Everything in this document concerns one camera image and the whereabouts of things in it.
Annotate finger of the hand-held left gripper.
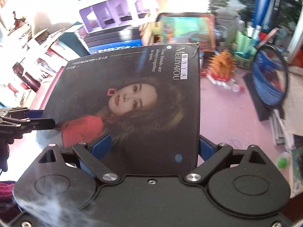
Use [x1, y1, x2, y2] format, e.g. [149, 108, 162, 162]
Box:
[2, 117, 56, 131]
[0, 107, 43, 120]

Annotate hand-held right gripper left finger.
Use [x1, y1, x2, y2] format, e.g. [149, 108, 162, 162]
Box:
[38, 134, 119, 183]

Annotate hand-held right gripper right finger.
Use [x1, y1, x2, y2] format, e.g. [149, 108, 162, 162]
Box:
[185, 135, 267, 183]

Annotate black portrait print box lid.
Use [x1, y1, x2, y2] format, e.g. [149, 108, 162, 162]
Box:
[43, 43, 201, 178]

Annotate black thermos bottle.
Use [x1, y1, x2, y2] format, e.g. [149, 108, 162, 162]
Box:
[12, 62, 41, 92]

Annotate row of leaning books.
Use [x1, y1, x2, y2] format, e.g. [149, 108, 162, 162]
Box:
[33, 45, 70, 84]

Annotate white cardboard box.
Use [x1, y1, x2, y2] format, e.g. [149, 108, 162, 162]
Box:
[27, 28, 65, 51]

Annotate small green cap bottle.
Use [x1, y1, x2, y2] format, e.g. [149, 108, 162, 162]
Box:
[275, 151, 292, 169]

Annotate white tote bag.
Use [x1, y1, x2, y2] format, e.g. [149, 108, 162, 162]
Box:
[9, 11, 34, 51]

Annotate orange block toy figure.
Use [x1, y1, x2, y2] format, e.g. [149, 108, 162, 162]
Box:
[203, 50, 242, 93]

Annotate dark teal book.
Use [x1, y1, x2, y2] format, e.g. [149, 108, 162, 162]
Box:
[57, 22, 90, 60]

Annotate round black mirror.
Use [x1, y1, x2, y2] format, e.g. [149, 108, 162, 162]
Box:
[243, 44, 290, 121]

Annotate pile of papers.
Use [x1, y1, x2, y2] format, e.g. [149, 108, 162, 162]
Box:
[269, 72, 303, 150]

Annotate thick blue dictionary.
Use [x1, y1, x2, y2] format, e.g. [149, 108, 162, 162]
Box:
[88, 39, 144, 55]

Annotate green pen holder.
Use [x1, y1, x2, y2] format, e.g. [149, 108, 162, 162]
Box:
[233, 30, 259, 68]

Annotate black flat box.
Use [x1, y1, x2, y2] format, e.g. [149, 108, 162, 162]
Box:
[83, 29, 143, 45]

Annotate holographic colourful pouch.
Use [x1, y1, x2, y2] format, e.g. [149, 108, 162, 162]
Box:
[157, 12, 216, 53]

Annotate purple desk organizer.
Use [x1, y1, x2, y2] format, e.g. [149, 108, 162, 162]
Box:
[79, 0, 162, 34]

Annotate black and white picture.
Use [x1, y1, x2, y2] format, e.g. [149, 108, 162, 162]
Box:
[205, 0, 259, 42]

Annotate blue rolled tubes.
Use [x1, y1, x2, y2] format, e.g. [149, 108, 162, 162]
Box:
[255, 0, 277, 30]

